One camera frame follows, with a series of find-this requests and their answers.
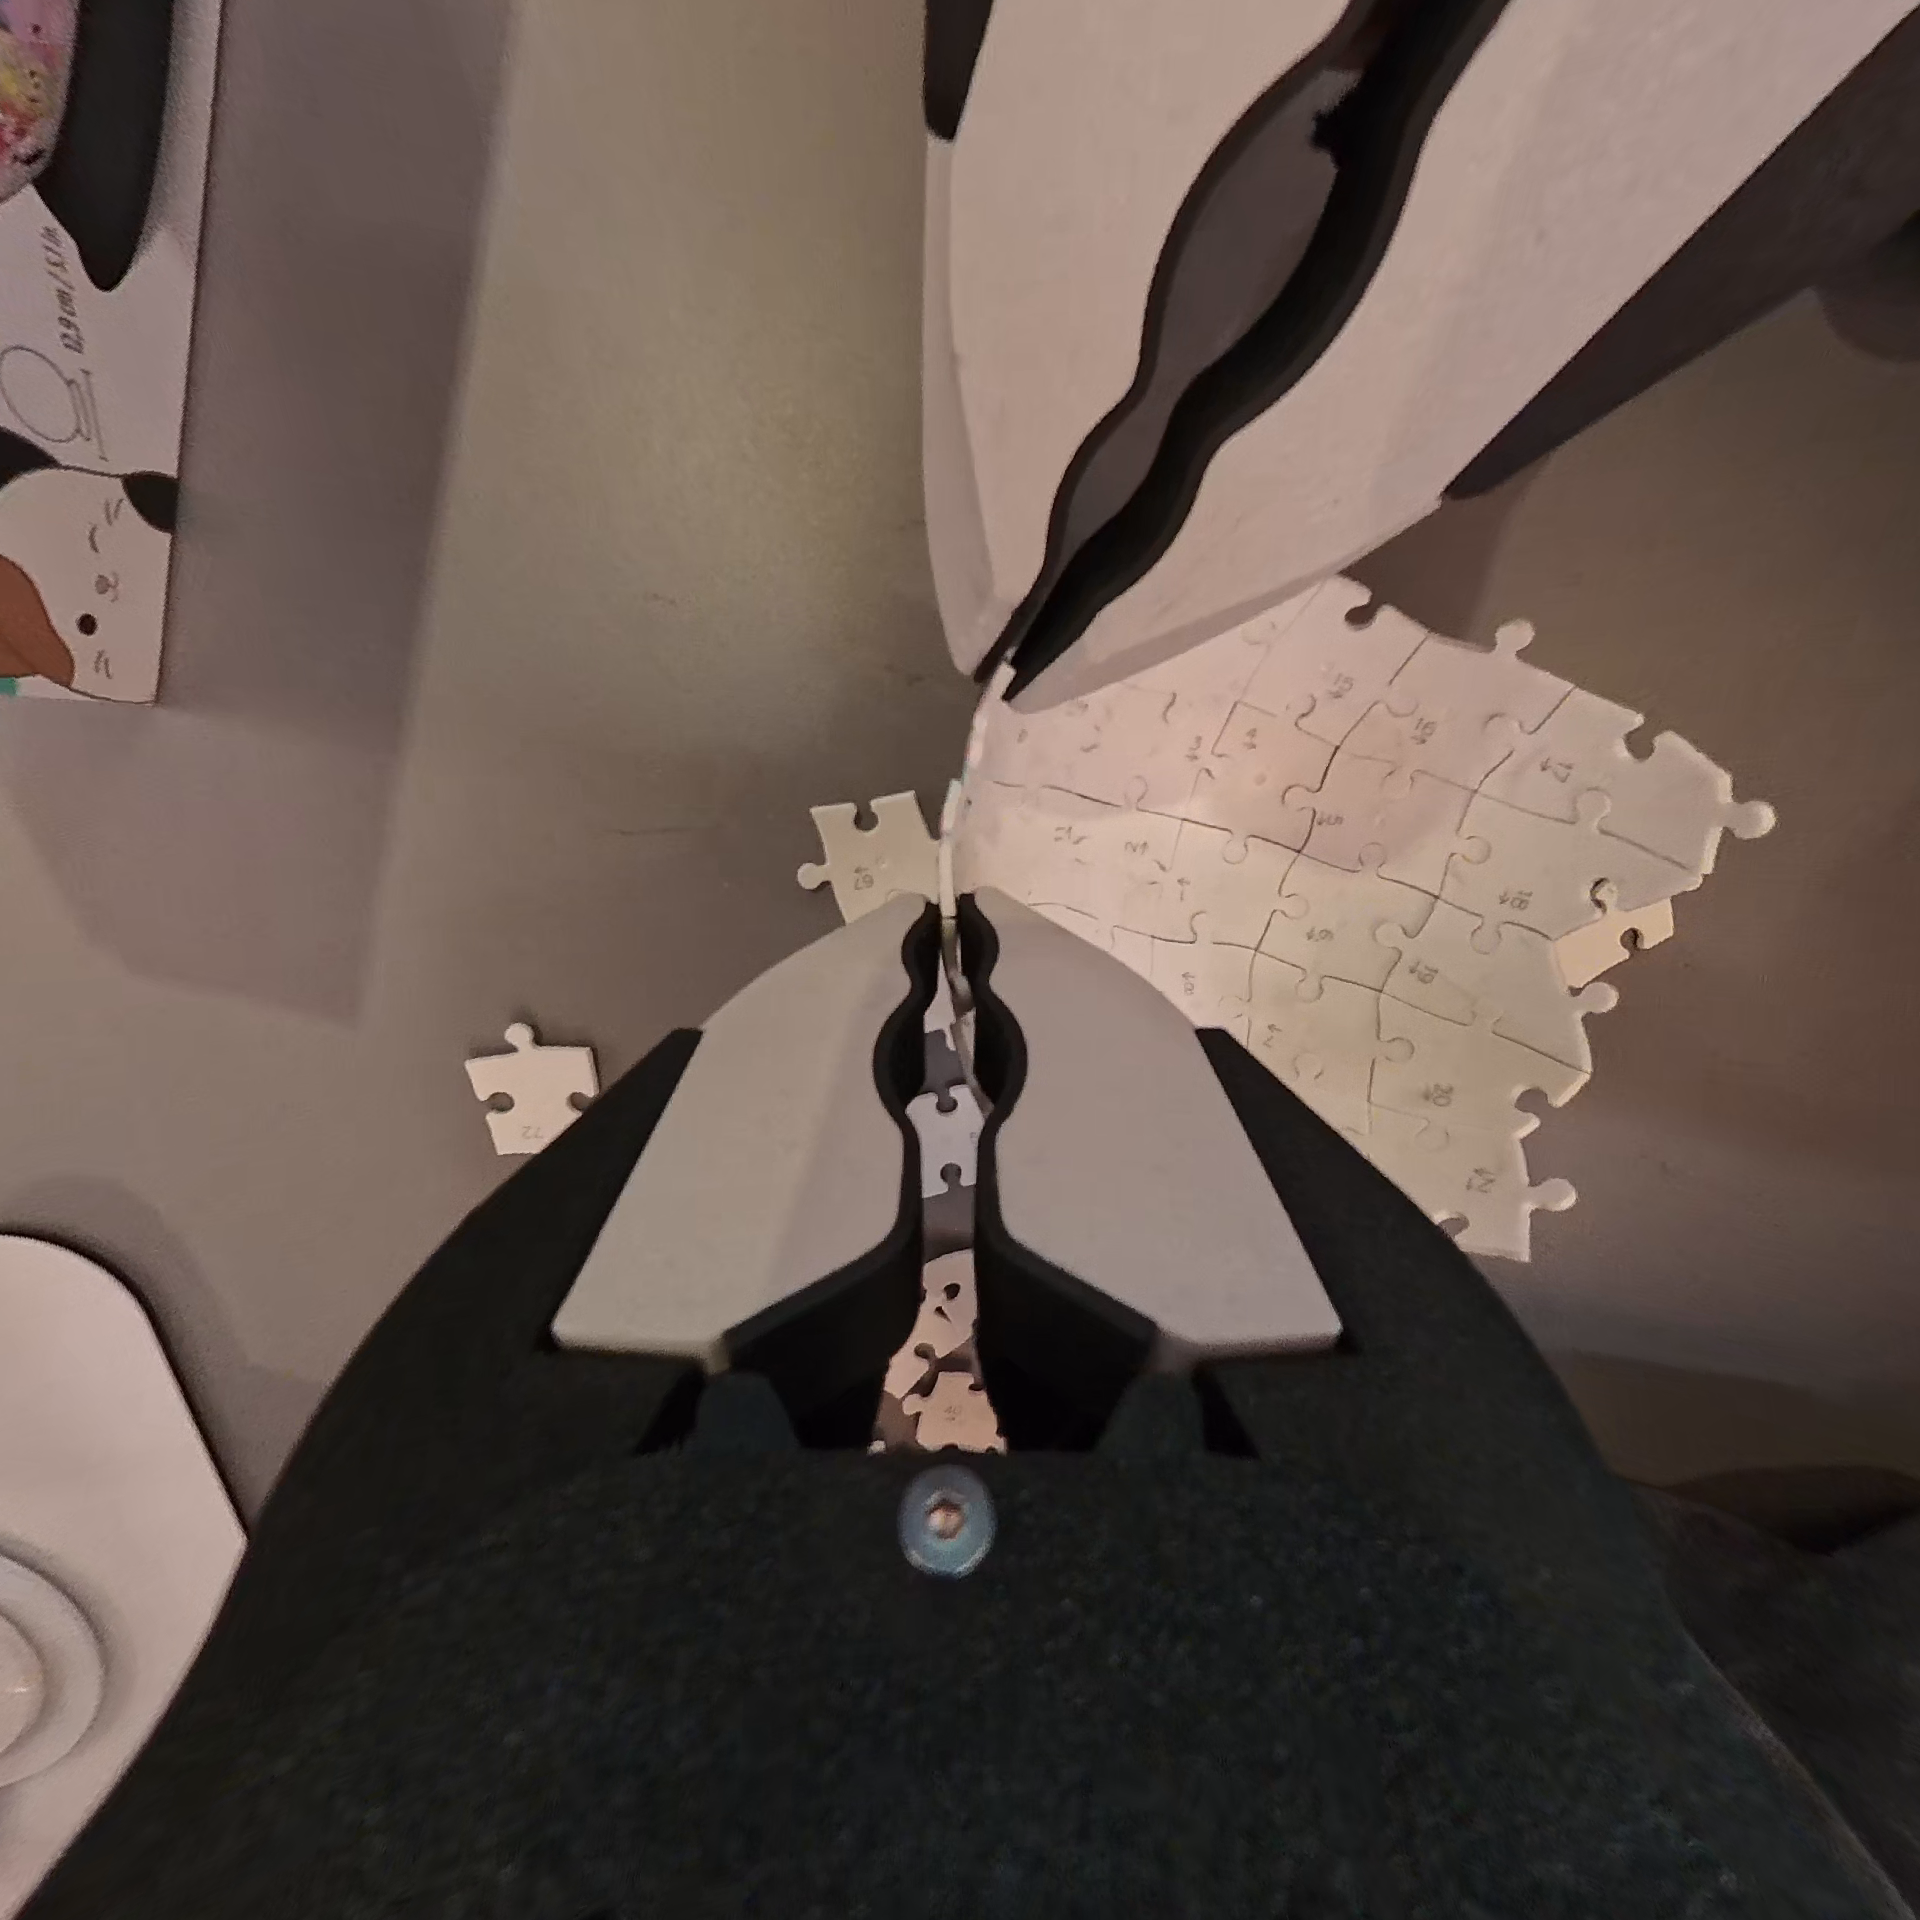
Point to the white flat base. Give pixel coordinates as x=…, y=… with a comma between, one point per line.
x=106, y=1441

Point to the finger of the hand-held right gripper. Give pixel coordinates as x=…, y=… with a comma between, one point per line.
x=1620, y=211
x=1050, y=241

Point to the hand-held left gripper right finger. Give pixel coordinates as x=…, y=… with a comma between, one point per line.
x=1171, y=1187

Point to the partly built white puzzle ball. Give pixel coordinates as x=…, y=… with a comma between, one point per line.
x=1351, y=870

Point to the white round dish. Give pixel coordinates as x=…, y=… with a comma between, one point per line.
x=24, y=1667

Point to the colourful puzzle ball box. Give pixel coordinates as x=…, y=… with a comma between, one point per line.
x=90, y=450

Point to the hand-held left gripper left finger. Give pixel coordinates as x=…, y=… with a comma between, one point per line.
x=737, y=1187

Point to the white puzzle piece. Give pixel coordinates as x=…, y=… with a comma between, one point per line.
x=966, y=780
x=534, y=1092
x=870, y=857

